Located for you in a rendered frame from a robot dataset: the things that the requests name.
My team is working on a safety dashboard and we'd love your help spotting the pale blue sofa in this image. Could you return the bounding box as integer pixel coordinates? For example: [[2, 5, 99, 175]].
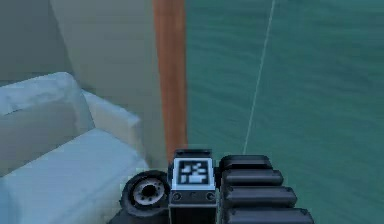
[[0, 71, 150, 224]]

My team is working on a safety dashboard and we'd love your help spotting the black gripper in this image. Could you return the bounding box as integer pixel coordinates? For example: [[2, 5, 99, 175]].
[[107, 169, 171, 224]]

